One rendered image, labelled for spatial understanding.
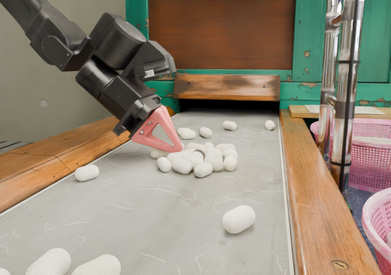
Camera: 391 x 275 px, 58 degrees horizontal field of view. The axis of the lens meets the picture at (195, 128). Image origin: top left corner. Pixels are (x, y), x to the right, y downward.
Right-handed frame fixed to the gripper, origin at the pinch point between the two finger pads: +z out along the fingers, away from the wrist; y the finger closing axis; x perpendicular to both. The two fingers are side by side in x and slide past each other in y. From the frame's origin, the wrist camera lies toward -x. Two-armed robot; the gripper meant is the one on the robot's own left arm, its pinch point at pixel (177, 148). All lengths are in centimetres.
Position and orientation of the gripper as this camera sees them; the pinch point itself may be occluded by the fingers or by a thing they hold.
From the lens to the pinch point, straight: 57.5
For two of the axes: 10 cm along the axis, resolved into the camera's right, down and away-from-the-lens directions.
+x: -6.4, 7.2, 2.7
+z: 7.5, 6.7, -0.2
